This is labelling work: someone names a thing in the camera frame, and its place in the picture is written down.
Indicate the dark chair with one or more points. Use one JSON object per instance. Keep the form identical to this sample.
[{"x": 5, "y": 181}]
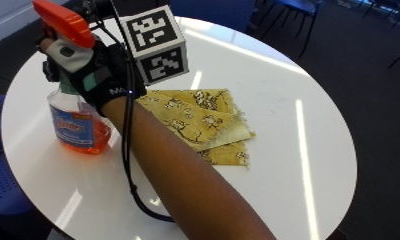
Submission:
[{"x": 386, "y": 8}]

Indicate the yellow patterned cloth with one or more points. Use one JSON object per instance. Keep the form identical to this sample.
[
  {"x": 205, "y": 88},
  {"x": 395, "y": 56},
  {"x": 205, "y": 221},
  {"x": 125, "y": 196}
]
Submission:
[{"x": 200, "y": 120}]

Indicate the blue perforated chair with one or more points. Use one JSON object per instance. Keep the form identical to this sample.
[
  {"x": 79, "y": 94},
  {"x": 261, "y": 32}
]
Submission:
[{"x": 1, "y": 186}]

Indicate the blue chair with black legs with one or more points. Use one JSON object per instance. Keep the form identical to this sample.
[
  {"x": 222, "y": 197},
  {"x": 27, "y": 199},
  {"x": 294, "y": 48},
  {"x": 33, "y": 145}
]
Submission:
[{"x": 234, "y": 11}]

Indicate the spray bottle with orange liquid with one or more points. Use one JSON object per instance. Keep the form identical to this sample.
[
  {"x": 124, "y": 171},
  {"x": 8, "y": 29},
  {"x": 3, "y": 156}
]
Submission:
[{"x": 81, "y": 135}]

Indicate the white cube with black markers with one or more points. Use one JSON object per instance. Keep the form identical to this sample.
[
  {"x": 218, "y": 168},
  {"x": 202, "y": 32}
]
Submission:
[{"x": 153, "y": 36}]

